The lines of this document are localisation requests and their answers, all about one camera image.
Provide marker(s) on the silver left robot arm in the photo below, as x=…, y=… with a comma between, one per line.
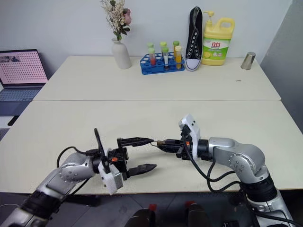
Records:
x=68, y=173

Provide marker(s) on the black canvas sneaker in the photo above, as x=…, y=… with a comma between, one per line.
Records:
x=194, y=42

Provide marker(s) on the dark rounded shape with red cap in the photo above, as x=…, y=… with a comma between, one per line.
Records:
x=142, y=218
x=197, y=216

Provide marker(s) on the yellow detergent pump bottle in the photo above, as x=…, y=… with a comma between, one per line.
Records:
x=216, y=40

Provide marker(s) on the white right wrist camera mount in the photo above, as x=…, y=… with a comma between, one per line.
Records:
x=195, y=132

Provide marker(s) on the blue test tube rack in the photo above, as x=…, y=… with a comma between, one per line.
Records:
x=161, y=68

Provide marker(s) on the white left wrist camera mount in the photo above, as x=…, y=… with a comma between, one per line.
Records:
x=113, y=180

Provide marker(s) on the dried flower bouquet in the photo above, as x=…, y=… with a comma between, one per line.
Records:
x=117, y=17

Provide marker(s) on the green-capped tube with white label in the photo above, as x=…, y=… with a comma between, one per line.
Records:
x=165, y=58

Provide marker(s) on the open laptop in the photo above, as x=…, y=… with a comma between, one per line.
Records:
x=21, y=71

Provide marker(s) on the green-capped tube with red liquid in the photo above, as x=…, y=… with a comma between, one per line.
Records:
x=152, y=58

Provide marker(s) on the green-capped test tube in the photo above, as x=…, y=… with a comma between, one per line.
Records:
x=163, y=44
x=150, y=45
x=175, y=43

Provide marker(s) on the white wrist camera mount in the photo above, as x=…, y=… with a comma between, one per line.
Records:
x=195, y=132
x=113, y=180

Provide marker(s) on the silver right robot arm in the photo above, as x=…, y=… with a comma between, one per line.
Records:
x=241, y=160

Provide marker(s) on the black bar-shaped object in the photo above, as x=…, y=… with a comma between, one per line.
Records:
x=13, y=120

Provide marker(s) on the silver metal cup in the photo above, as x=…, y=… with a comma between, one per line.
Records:
x=248, y=61

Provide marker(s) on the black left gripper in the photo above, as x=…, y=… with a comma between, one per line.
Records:
x=118, y=159

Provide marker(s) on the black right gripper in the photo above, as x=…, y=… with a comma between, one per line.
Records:
x=185, y=151

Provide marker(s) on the white ceramic vase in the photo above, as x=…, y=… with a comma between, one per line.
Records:
x=121, y=55

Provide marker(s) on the brass padlock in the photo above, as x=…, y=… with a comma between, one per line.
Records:
x=161, y=142

